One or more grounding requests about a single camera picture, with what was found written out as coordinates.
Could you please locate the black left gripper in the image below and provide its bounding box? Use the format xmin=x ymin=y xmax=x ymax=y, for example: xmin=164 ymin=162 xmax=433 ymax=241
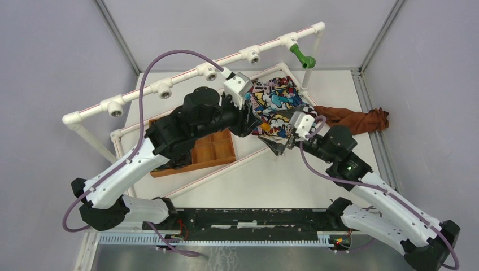
xmin=194 ymin=91 xmax=264 ymax=141

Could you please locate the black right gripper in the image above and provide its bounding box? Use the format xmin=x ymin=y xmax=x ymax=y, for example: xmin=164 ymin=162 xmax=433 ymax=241
xmin=258 ymin=104 xmax=336 ymax=164

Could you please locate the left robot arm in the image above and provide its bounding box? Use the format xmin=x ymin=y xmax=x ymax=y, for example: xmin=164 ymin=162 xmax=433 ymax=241
xmin=71 ymin=87 xmax=262 ymax=231

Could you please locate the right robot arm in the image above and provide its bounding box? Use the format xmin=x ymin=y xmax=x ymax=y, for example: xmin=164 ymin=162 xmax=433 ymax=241
xmin=258 ymin=107 xmax=460 ymax=270

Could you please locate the green plastic water faucet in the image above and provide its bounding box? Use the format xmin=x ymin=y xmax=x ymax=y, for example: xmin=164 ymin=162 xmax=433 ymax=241
xmin=289 ymin=44 xmax=316 ymax=69

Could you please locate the wooden compartment tray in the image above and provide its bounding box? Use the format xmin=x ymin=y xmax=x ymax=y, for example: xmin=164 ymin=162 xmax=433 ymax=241
xmin=150 ymin=129 xmax=237 ymax=178

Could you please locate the comic print cloth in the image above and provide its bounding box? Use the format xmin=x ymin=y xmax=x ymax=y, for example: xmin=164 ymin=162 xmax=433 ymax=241
xmin=245 ymin=76 xmax=318 ymax=138

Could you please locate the dark patterned rolled cloth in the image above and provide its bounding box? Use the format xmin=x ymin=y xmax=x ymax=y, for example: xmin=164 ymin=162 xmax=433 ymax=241
xmin=170 ymin=150 xmax=192 ymax=170

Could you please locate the brown cloth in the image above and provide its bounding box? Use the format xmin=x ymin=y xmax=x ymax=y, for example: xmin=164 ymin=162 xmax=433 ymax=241
xmin=314 ymin=106 xmax=390 ymax=136

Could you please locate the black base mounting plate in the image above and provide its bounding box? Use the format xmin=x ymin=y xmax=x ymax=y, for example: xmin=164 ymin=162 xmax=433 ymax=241
xmin=154 ymin=208 xmax=351 ymax=241

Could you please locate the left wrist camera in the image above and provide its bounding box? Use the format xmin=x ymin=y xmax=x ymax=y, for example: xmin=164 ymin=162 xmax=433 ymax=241
xmin=223 ymin=72 xmax=254 ymax=110

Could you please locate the white pvc pipe frame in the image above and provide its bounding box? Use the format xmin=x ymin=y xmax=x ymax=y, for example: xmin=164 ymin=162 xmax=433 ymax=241
xmin=62 ymin=21 xmax=326 ymax=220

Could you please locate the white slotted cable duct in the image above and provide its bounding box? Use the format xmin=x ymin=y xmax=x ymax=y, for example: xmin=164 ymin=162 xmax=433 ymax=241
xmin=98 ymin=233 xmax=333 ymax=248

